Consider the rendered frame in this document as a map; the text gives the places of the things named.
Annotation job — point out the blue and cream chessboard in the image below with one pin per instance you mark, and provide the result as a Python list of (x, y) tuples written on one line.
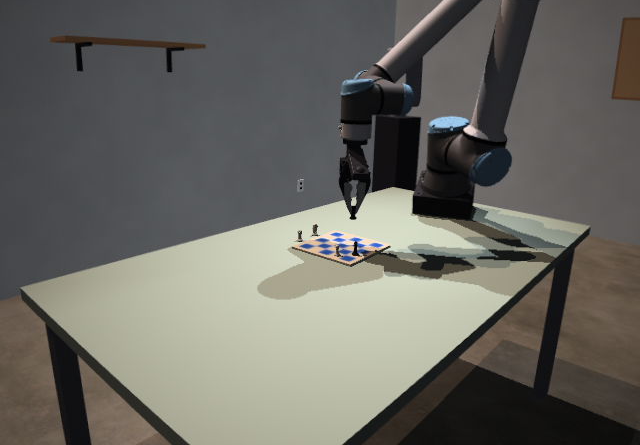
[(324, 246)]

